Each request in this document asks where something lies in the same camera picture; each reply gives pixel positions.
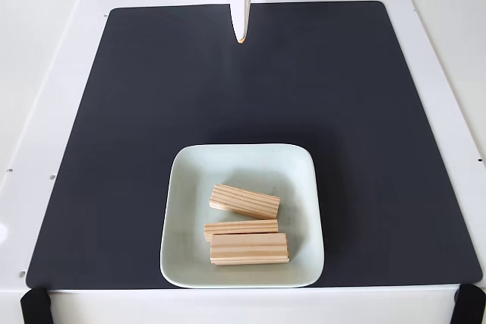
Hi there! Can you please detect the pale green square plate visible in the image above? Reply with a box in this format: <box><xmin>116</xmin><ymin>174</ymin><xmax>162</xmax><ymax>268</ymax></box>
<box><xmin>159</xmin><ymin>143</ymin><xmax>326</xmax><ymax>289</ymax></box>

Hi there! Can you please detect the black table mat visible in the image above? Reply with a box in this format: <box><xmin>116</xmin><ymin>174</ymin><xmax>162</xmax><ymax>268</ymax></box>
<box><xmin>25</xmin><ymin>0</ymin><xmax>482</xmax><ymax>290</ymax></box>

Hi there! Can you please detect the black corner bracket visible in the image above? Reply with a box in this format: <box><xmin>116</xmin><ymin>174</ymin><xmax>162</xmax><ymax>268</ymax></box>
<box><xmin>451</xmin><ymin>284</ymin><xmax>486</xmax><ymax>324</ymax></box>
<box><xmin>19</xmin><ymin>286</ymin><xmax>52</xmax><ymax>324</ymax></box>

